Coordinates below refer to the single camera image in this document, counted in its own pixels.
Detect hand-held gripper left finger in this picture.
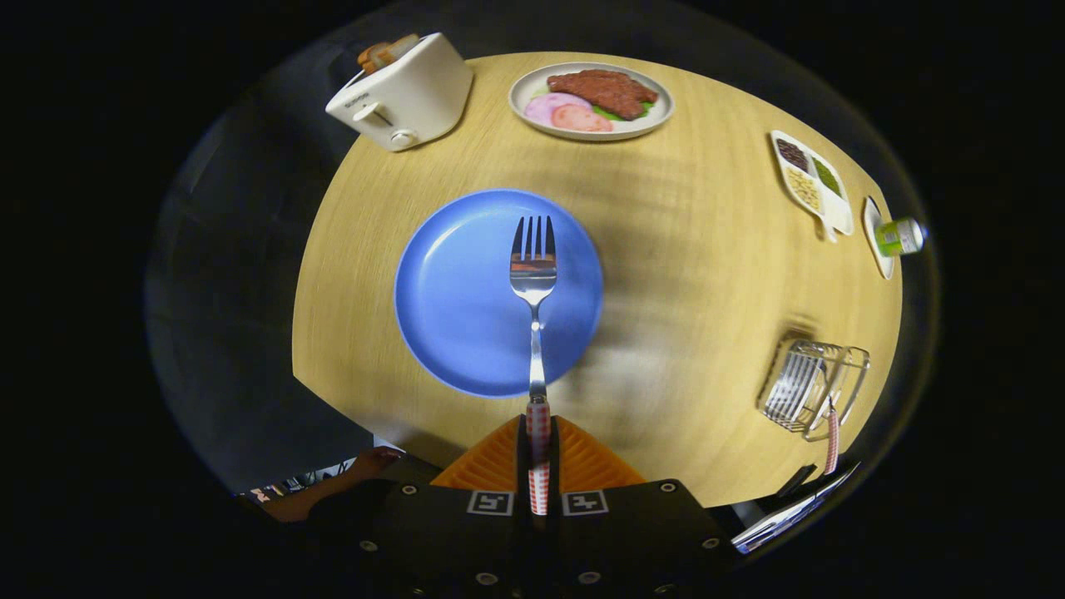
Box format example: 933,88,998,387
354,414,533,596

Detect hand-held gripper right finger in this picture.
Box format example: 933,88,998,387
547,414,735,596

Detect fork with checkered handle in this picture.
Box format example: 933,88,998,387
509,215,558,517

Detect spoon with checkered handle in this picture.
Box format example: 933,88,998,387
811,366,841,477

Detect blue plate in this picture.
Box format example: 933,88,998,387
394,189,605,399

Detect white office desk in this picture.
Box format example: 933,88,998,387
732,462,862,554

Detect salmon pink ham slice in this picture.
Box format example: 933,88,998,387
551,104,615,134

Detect pale pink ham slice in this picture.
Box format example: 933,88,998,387
524,92,593,128

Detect green lettuce leaf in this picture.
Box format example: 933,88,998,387
592,98,658,123

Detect yellow soybeans pile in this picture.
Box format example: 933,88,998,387
786,166,823,213

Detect white oval meat plate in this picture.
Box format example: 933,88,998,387
508,62,676,142

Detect brown steak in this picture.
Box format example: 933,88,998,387
547,69,660,121

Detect white divided tray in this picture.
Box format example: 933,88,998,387
770,129,856,245

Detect white toaster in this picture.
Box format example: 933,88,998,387
324,32,475,153

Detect small white dish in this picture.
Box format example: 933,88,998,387
862,196,898,281

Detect green beans pile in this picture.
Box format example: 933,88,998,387
811,156,843,198

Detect green labelled bottle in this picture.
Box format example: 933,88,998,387
874,216,929,257

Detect black table bracket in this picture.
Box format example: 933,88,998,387
778,463,819,498

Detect metal wire cutlery basket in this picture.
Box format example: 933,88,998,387
755,335,871,442

